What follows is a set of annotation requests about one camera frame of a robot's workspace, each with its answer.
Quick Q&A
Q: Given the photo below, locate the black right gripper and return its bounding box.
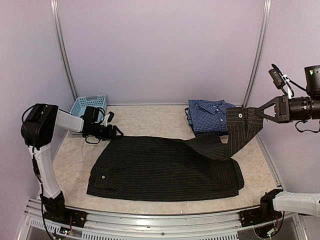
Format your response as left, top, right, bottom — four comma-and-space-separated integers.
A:
256, 93, 320, 123

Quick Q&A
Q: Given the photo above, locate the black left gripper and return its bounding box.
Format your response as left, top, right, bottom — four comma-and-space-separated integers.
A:
89, 123, 124, 141

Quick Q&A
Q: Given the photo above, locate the black pinstriped long sleeve shirt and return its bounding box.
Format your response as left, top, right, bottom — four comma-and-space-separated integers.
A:
86, 107, 264, 202

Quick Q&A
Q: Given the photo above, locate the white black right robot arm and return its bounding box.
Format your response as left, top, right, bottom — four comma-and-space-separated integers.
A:
255, 63, 320, 222

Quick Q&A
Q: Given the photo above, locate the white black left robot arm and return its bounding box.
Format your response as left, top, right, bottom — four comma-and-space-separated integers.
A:
20, 103, 123, 224

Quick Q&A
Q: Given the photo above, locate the light blue plastic basket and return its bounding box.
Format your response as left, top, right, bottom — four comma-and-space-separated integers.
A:
69, 94, 109, 130

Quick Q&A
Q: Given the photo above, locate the blue checked folded shirt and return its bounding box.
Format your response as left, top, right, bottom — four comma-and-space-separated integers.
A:
185, 99, 236, 134

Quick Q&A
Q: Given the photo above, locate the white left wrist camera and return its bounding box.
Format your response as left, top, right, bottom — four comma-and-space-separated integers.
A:
100, 111, 115, 127

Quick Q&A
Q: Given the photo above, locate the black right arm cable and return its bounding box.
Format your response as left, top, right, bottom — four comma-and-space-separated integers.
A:
282, 77, 320, 236

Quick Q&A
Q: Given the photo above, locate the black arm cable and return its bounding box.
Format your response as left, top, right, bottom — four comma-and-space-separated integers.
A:
282, 77, 320, 236
21, 103, 106, 238

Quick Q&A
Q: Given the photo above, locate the right aluminium corner post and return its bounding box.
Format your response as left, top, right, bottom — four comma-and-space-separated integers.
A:
241, 0, 272, 108

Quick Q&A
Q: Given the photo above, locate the aluminium corner post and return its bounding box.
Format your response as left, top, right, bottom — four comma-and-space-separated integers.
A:
49, 0, 79, 101
241, 0, 272, 108

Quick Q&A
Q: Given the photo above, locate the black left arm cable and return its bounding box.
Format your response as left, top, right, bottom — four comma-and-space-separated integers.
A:
21, 103, 106, 238

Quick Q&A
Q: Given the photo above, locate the aluminium front rail frame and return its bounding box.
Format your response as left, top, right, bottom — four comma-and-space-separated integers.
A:
14, 198, 310, 240

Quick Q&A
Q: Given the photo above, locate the left aluminium corner post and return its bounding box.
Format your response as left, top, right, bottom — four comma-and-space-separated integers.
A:
49, 0, 79, 101

